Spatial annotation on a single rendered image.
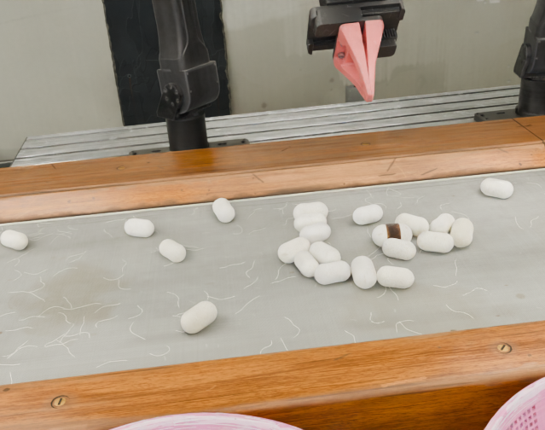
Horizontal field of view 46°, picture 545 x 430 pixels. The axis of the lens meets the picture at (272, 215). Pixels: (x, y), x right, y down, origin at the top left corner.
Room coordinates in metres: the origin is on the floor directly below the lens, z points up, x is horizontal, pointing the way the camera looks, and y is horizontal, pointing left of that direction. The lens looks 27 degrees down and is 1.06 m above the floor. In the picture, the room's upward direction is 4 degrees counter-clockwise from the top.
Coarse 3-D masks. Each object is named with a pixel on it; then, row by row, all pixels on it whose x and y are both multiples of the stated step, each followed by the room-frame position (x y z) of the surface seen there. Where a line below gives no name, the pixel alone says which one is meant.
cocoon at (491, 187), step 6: (486, 180) 0.63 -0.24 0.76; (492, 180) 0.63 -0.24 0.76; (498, 180) 0.62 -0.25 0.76; (480, 186) 0.63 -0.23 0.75; (486, 186) 0.62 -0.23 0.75; (492, 186) 0.62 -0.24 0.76; (498, 186) 0.62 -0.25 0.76; (504, 186) 0.61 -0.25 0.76; (510, 186) 0.61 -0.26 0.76; (486, 192) 0.62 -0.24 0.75; (492, 192) 0.62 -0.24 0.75; (498, 192) 0.61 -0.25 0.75; (504, 192) 0.61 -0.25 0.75; (510, 192) 0.61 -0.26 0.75; (504, 198) 0.61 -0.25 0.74
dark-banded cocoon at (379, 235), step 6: (378, 228) 0.53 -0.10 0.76; (384, 228) 0.53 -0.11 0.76; (402, 228) 0.53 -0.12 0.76; (408, 228) 0.53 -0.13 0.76; (372, 234) 0.54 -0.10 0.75; (378, 234) 0.53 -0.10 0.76; (384, 234) 0.53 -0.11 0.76; (402, 234) 0.53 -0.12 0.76; (408, 234) 0.53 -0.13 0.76; (378, 240) 0.53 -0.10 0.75; (384, 240) 0.53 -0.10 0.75; (408, 240) 0.53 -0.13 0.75
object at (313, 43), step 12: (384, 0) 0.71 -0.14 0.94; (396, 0) 0.71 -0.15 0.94; (312, 12) 0.70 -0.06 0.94; (372, 12) 0.70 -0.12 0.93; (384, 12) 0.70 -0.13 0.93; (396, 12) 0.70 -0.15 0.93; (312, 24) 0.70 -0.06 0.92; (384, 24) 0.72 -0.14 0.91; (396, 24) 0.72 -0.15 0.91; (312, 36) 0.72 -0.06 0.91; (396, 36) 0.73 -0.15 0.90; (312, 48) 0.72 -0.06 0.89; (324, 48) 0.73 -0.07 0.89
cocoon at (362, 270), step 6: (360, 258) 0.48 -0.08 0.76; (366, 258) 0.48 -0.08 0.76; (354, 264) 0.48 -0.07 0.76; (360, 264) 0.47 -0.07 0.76; (366, 264) 0.47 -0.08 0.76; (372, 264) 0.48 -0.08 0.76; (354, 270) 0.47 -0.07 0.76; (360, 270) 0.46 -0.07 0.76; (366, 270) 0.46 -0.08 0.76; (372, 270) 0.46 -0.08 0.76; (354, 276) 0.46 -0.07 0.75; (360, 276) 0.46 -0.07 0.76; (366, 276) 0.46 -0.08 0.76; (372, 276) 0.46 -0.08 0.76; (360, 282) 0.46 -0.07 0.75; (366, 282) 0.46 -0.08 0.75; (372, 282) 0.46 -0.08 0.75
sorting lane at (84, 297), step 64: (320, 192) 0.66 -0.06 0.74; (384, 192) 0.65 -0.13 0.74; (448, 192) 0.64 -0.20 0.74; (0, 256) 0.57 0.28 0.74; (64, 256) 0.56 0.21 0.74; (128, 256) 0.55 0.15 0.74; (192, 256) 0.54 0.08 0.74; (256, 256) 0.53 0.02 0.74; (384, 256) 0.52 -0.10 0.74; (448, 256) 0.51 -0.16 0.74; (512, 256) 0.50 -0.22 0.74; (0, 320) 0.45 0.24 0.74; (64, 320) 0.45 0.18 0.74; (128, 320) 0.44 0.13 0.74; (256, 320) 0.43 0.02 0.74; (320, 320) 0.42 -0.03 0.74; (384, 320) 0.42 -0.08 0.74; (448, 320) 0.41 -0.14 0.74; (512, 320) 0.41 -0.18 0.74; (0, 384) 0.37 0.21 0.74
